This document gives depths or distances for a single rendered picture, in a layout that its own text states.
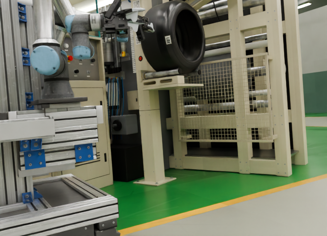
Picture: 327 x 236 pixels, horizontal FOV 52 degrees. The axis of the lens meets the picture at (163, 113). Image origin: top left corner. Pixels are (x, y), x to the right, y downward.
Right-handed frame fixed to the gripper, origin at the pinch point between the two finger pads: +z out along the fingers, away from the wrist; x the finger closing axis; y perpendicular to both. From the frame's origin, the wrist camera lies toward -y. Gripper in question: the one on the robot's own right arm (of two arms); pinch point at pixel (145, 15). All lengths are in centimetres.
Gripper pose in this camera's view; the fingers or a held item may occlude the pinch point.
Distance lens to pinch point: 156.9
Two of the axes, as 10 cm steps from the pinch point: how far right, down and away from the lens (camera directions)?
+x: 0.6, -1.2, -9.9
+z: 9.9, -0.8, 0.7
